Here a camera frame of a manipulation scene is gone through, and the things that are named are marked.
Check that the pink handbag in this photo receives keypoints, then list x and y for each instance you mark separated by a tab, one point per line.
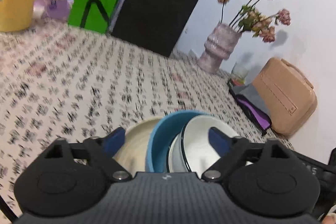
288	95

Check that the calligraphy print tablecloth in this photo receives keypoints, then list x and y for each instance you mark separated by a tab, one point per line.
59	81

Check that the purple tissue pack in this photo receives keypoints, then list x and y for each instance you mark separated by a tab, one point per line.
53	9

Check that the black paper bag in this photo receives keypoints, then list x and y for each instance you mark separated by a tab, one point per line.
155	25

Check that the grey purple pouch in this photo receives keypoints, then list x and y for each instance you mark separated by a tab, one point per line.
252	105

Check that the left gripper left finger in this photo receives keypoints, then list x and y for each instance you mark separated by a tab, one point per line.
69	178

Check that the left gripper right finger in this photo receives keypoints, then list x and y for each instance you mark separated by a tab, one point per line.
266	179

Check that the cream round plate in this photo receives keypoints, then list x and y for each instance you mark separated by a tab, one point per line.
132	155

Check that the pink ceramic vase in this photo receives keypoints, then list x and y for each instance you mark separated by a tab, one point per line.
219	45

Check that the blue bowl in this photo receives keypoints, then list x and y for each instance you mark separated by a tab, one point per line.
163	135

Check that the clear drinking glass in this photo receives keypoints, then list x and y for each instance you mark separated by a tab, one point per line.
238	74

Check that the person's right hand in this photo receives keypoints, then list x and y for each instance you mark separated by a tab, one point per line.
329	219

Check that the white bowl black rim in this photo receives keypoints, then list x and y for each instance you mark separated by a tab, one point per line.
176	159

